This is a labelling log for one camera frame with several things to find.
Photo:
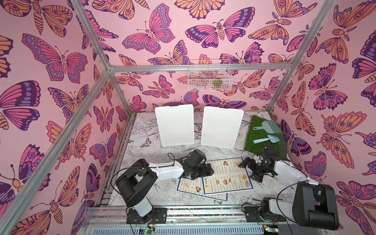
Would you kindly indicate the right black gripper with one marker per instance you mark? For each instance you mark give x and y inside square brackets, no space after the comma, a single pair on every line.
[254,166]

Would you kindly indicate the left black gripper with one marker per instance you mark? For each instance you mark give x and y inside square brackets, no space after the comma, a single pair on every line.
[204,172]

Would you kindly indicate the dim sum menu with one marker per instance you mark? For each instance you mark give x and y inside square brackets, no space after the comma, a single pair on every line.
[195,187]
[227,177]

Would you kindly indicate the white narrow rack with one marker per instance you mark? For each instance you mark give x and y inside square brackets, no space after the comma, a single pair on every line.
[220,127]

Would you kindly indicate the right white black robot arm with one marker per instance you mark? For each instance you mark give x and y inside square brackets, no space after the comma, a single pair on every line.
[305,201]

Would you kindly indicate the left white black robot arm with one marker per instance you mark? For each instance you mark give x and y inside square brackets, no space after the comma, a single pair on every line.
[136,181]

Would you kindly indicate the left white rack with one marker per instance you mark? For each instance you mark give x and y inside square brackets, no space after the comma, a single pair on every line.
[175,125]

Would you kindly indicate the green yellow item in basket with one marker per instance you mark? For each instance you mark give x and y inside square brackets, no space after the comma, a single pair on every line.
[217,83]

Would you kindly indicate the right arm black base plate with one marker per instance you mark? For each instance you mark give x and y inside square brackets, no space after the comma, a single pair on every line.
[258,214]

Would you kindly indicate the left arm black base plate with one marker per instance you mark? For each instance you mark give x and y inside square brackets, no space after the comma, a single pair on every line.
[155,216]

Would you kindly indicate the white wire wall basket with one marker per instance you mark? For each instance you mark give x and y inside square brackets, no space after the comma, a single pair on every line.
[201,76]

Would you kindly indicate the aluminium front rail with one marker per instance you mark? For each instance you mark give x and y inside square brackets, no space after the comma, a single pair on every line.
[190,220]

